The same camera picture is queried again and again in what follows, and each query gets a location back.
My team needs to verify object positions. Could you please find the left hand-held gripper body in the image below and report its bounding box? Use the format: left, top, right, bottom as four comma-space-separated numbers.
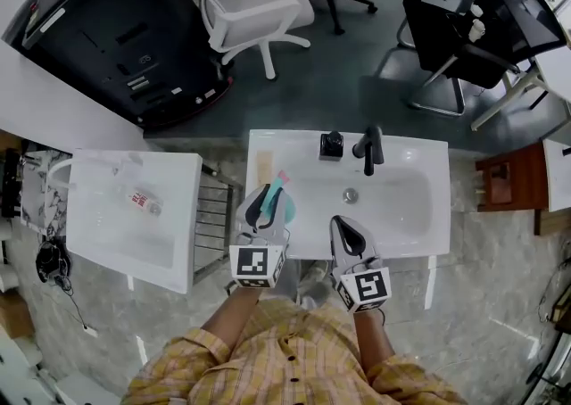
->
228, 214, 292, 291

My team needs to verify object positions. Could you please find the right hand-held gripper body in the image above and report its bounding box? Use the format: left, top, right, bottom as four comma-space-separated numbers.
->
331, 254, 393, 315

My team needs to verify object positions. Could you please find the person's right forearm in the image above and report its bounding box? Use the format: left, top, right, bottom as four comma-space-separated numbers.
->
353, 308, 397, 374

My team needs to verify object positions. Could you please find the person's left forearm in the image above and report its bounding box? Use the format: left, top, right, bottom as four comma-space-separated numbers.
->
200, 287, 265, 351

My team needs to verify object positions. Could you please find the clear bottle with red label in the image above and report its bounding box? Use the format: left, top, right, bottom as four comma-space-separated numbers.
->
126, 186, 165, 218

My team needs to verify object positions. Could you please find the beige strip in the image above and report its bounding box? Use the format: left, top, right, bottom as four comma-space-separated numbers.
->
255, 149, 275, 191

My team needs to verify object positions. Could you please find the white sink with black faucet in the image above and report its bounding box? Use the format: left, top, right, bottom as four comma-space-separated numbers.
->
245, 128, 451, 260

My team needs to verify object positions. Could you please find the black soap dispenser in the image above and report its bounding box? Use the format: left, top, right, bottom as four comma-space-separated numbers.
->
318, 129, 345, 161

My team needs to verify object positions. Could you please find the black faucet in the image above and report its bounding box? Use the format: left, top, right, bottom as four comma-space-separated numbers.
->
352, 125, 385, 178

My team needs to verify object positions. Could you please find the yellow plaid shirt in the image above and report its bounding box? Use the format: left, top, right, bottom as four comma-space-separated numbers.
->
121, 297, 468, 405

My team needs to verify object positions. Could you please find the brown wooden cabinet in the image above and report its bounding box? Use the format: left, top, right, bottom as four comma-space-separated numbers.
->
474, 143, 549, 213

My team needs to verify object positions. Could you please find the white faucet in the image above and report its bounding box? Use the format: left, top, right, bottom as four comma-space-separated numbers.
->
46, 157, 80, 191

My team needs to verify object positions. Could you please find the marble pattern cabinet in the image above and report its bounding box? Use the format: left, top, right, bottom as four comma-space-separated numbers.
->
19, 150, 74, 240

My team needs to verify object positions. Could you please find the white office chair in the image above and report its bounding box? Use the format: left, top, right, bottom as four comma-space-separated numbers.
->
155, 0, 316, 81

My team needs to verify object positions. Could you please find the black mesh visitor chair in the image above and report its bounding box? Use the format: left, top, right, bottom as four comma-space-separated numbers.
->
395, 0, 568, 120

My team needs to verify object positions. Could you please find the large black display machine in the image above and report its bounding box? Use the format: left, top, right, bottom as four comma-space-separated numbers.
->
1, 0, 236, 130

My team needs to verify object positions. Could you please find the metal wire rack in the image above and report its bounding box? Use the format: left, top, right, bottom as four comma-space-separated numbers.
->
193, 165, 244, 285

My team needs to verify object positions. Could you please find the black cable bundle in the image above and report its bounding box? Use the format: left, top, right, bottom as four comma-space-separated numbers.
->
34, 238, 73, 285

